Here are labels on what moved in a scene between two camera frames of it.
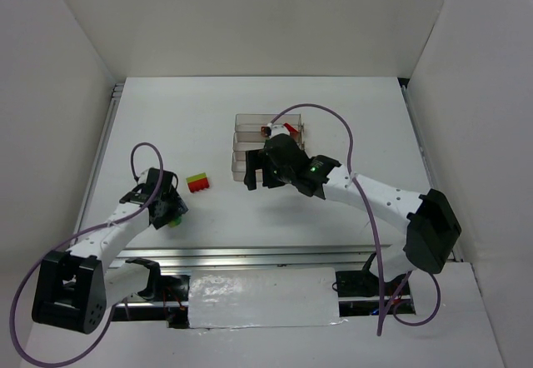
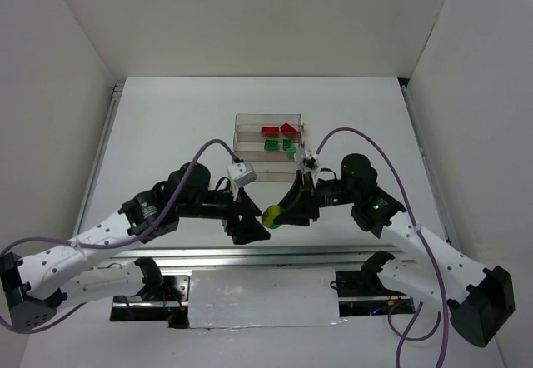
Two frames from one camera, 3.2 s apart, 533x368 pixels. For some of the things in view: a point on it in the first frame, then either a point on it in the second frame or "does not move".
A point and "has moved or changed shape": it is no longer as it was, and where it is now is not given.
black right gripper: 261,168 → 311,200
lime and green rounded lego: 176,222 has moved or changed shape
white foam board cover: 226,298 does not move
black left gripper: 171,211 → 232,212
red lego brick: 290,127 does not move
